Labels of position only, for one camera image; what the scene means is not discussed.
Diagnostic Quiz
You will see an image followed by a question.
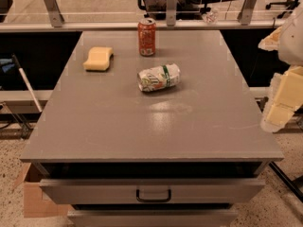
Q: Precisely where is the grey lower drawer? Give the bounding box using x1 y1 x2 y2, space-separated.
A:
67 210 238 227

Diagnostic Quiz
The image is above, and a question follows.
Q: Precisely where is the grey railing post right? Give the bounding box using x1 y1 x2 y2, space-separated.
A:
237 0 257 26

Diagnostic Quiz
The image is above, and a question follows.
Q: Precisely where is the cardboard box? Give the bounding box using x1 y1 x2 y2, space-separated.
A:
13 163 72 218

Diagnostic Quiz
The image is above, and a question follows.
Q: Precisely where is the grey railing post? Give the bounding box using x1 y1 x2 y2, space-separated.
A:
44 0 64 27
237 0 257 26
166 0 177 26

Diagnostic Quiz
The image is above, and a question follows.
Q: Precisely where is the grey railing post left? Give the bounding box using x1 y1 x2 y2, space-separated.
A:
44 0 64 27

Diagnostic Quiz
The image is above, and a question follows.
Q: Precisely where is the black rolling chair base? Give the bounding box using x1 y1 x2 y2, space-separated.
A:
265 0 300 19

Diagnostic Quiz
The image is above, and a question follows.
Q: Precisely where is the white pole with black grip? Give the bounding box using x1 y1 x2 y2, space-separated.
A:
11 54 43 113

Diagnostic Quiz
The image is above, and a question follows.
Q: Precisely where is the crushed white 7up can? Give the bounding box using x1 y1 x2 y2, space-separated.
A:
137 63 181 92

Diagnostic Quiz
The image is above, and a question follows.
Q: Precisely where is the black drawer handle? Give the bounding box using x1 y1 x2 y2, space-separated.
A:
135 189 172 203

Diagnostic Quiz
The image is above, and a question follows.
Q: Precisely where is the grey top drawer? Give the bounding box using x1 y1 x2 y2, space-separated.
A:
40 179 264 205

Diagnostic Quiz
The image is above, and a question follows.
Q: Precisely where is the grey drawer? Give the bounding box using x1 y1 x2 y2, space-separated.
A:
40 179 264 205
67 210 238 227

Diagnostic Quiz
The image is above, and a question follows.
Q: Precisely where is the orange soda can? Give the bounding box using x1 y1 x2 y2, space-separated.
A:
137 18 156 56

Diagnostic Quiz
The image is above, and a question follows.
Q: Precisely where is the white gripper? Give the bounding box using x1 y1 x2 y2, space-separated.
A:
258 7 303 132

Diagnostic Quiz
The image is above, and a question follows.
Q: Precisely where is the grey railing post middle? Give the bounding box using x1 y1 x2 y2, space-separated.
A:
166 0 177 26

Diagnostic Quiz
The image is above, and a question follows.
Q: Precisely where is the crumpled clear plastic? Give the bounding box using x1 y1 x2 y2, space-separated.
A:
202 9 218 25

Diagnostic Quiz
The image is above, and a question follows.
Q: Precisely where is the yellow sponge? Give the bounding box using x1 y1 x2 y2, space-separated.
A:
83 46 114 71

